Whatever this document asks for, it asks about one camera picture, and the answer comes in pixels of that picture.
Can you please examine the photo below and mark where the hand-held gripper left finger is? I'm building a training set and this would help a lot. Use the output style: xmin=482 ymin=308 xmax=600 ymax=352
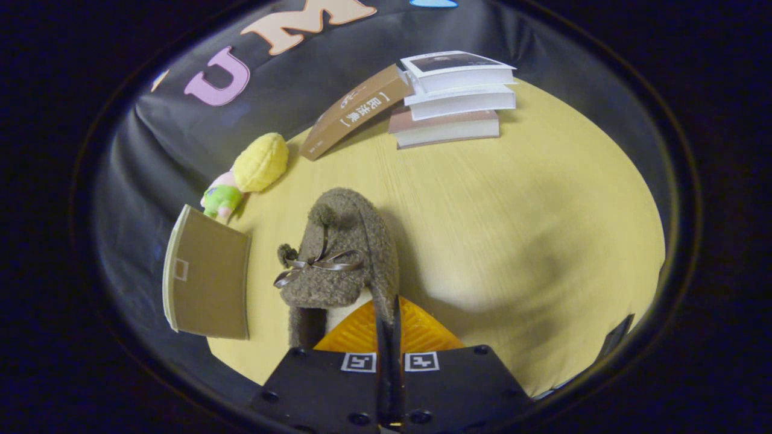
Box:
xmin=250 ymin=295 xmax=391 ymax=434

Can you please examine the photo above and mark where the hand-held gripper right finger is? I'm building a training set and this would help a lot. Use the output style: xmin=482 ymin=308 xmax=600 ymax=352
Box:
xmin=389 ymin=295 xmax=535 ymax=434

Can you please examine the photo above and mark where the brown fuzzy shoe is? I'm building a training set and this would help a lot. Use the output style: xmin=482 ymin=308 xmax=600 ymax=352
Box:
xmin=274 ymin=187 xmax=402 ymax=350

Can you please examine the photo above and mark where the tan storage box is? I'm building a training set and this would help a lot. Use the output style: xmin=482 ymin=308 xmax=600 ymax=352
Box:
xmin=162 ymin=204 xmax=252 ymax=340

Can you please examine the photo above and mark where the yellow and green plush toy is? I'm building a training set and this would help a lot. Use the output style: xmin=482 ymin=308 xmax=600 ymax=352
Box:
xmin=200 ymin=133 xmax=290 ymax=221

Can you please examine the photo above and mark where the thick mauve cover book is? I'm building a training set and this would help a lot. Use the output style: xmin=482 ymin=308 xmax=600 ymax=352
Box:
xmin=388 ymin=108 xmax=501 ymax=149

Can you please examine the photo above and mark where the brown cover book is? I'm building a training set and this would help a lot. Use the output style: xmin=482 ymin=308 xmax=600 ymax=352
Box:
xmin=300 ymin=63 xmax=415 ymax=162

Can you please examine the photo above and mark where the plain white book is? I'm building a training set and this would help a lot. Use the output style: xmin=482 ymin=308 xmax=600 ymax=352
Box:
xmin=404 ymin=84 xmax=517 ymax=121

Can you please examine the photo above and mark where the white book with photo cover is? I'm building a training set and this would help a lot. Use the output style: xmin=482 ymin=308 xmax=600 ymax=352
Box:
xmin=400 ymin=51 xmax=517 ymax=93

